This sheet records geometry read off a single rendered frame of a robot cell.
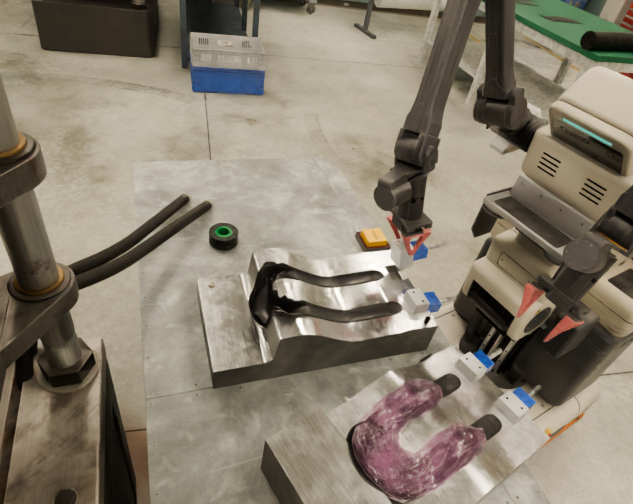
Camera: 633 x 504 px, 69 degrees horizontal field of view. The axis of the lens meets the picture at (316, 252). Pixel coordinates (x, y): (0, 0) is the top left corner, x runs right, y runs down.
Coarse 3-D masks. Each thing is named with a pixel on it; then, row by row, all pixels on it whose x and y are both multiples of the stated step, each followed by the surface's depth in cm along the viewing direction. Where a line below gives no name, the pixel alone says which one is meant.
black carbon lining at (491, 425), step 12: (444, 384) 97; (456, 384) 97; (444, 396) 93; (480, 420) 91; (492, 420) 92; (348, 432) 82; (492, 432) 90; (348, 444) 76; (360, 468) 79; (384, 492) 72
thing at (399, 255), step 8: (392, 240) 111; (400, 240) 111; (416, 240) 113; (392, 248) 112; (400, 248) 108; (424, 248) 110; (432, 248) 113; (392, 256) 113; (400, 256) 108; (408, 256) 109; (416, 256) 110; (424, 256) 111; (400, 264) 110; (408, 264) 110
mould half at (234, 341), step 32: (256, 256) 105; (288, 256) 108; (352, 256) 117; (384, 256) 119; (224, 288) 106; (288, 288) 99; (320, 288) 106; (352, 288) 109; (384, 288) 110; (224, 320) 99; (288, 320) 92; (320, 320) 96; (384, 320) 103; (416, 320) 104; (224, 352) 93; (256, 352) 94; (288, 352) 92; (320, 352) 96; (352, 352) 100; (384, 352) 104; (224, 384) 93
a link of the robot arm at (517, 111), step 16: (496, 0) 94; (512, 0) 95; (496, 16) 96; (512, 16) 97; (496, 32) 98; (512, 32) 100; (496, 48) 101; (512, 48) 103; (496, 64) 103; (512, 64) 105; (496, 80) 106; (512, 80) 107; (480, 96) 113; (496, 96) 109; (512, 96) 107; (480, 112) 114; (512, 112) 108; (512, 128) 111
